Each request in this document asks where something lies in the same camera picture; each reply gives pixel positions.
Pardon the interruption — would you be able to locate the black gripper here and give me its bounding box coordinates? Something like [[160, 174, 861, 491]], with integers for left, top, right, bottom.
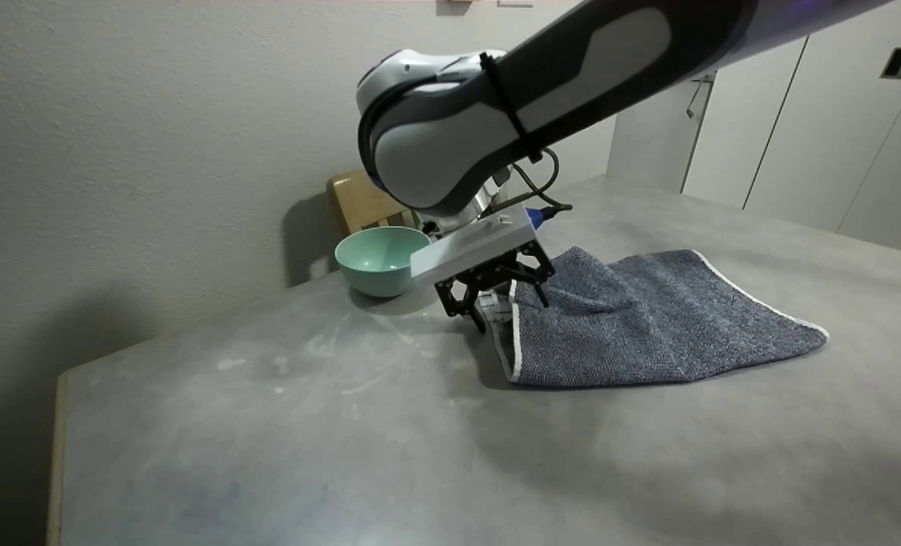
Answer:
[[433, 243, 557, 341]]

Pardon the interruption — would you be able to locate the blue grey striped towel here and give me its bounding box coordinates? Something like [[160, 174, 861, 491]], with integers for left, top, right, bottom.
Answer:
[[488, 245, 831, 396]]

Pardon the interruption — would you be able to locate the teal ceramic bowl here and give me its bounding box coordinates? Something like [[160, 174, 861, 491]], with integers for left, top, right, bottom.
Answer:
[[330, 226, 438, 303]]

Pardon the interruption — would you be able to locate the white counter cabinet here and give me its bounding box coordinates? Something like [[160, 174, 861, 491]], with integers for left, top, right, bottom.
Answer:
[[607, 69, 717, 196]]

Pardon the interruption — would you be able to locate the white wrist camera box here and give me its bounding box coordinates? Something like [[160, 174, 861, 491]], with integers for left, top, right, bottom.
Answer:
[[407, 219, 543, 288]]

